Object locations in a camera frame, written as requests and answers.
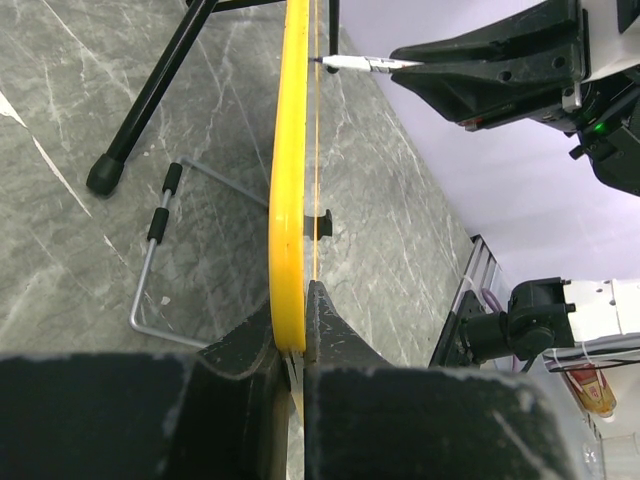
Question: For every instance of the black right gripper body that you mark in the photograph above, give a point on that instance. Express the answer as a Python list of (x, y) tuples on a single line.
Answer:
[(609, 91)]

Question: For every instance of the yellow framed whiteboard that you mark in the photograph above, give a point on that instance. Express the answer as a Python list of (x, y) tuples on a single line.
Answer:
[(286, 262)]

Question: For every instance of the white blue whiteboard marker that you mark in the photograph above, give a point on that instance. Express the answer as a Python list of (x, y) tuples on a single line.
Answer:
[(364, 63)]

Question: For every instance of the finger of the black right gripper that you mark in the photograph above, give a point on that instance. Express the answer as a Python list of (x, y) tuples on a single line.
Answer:
[(537, 29), (488, 86)]

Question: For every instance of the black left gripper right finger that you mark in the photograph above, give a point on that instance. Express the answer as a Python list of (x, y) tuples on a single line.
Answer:
[(365, 418)]

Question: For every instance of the yellow red labelled bottle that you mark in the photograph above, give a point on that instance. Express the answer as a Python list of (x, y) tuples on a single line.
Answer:
[(593, 392)]

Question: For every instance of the aluminium extrusion frame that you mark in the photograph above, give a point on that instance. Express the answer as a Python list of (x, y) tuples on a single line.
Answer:
[(468, 302)]

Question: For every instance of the black perforated music stand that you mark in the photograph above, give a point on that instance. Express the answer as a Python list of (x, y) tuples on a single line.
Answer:
[(257, 76)]

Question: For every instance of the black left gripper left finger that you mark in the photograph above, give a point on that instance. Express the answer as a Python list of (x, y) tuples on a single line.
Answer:
[(219, 413)]

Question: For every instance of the black whiteboard clip foot right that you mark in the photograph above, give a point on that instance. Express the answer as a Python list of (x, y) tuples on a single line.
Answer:
[(317, 227)]

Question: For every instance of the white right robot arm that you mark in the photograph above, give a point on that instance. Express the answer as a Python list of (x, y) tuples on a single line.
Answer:
[(549, 314)]

